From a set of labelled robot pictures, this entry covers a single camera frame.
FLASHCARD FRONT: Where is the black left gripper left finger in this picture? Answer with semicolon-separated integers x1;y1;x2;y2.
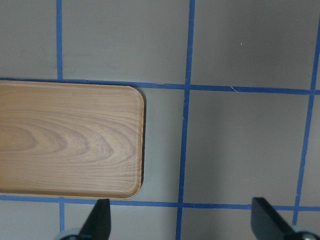
78;199;111;240

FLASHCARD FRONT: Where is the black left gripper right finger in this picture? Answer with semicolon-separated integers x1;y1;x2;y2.
251;197;296;240

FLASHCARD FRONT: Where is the wooden tray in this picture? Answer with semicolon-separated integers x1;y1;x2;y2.
0;80;145;199

